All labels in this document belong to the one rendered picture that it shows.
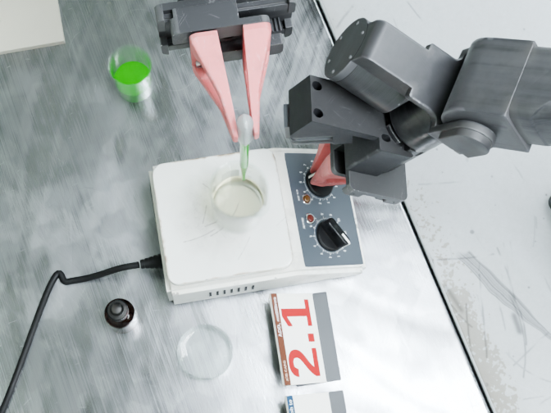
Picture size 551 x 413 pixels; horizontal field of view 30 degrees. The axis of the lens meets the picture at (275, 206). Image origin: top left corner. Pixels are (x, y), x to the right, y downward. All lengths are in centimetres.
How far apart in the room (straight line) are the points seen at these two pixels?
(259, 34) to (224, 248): 28
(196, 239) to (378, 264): 20
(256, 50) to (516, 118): 20
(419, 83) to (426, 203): 28
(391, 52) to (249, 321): 35
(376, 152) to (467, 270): 24
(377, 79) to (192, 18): 17
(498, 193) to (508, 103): 34
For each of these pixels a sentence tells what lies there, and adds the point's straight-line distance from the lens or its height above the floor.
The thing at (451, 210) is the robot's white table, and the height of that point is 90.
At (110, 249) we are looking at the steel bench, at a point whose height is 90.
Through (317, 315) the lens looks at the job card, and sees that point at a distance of 105.
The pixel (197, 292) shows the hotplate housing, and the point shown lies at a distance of 99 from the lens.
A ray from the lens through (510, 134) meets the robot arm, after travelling 81.
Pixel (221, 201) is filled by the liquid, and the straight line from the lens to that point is 95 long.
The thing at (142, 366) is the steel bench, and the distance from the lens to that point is 104.
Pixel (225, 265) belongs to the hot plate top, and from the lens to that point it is 96.
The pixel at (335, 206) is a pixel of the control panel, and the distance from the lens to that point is 103.
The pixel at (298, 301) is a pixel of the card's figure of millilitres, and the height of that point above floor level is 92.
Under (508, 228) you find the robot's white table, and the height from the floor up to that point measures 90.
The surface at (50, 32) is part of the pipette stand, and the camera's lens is 114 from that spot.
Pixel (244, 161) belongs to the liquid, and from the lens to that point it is 82.
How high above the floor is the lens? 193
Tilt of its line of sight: 75 degrees down
